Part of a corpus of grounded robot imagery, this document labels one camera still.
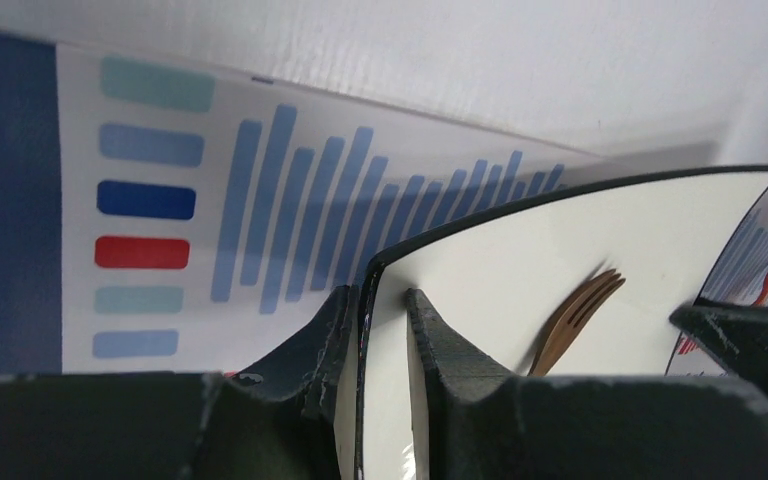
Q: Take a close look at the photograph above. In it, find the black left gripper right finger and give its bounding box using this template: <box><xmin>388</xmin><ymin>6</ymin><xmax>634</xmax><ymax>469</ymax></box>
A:
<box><xmin>405</xmin><ymin>289</ymin><xmax>768</xmax><ymax>479</ymax></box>

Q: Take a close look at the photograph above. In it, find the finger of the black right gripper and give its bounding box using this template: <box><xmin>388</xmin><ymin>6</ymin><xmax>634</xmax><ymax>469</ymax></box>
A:
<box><xmin>669</xmin><ymin>299</ymin><xmax>768</xmax><ymax>397</ymax></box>

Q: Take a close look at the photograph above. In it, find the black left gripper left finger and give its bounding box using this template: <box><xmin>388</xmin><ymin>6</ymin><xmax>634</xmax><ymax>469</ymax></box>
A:
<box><xmin>0</xmin><ymin>286</ymin><xmax>358</xmax><ymax>479</ymax></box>

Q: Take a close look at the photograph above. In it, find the brown wooden fork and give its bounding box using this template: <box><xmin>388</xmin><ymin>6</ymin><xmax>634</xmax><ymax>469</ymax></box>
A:
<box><xmin>528</xmin><ymin>269</ymin><xmax>625</xmax><ymax>376</ymax></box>

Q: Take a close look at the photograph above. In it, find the white square plate black rim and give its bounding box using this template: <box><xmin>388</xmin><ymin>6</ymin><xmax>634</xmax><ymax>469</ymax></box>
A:
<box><xmin>356</xmin><ymin>165</ymin><xmax>768</xmax><ymax>479</ymax></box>

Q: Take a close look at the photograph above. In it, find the blue striped placemat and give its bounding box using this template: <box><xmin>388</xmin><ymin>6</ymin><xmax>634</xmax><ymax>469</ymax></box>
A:
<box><xmin>0</xmin><ymin>34</ymin><xmax>768</xmax><ymax>376</ymax></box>

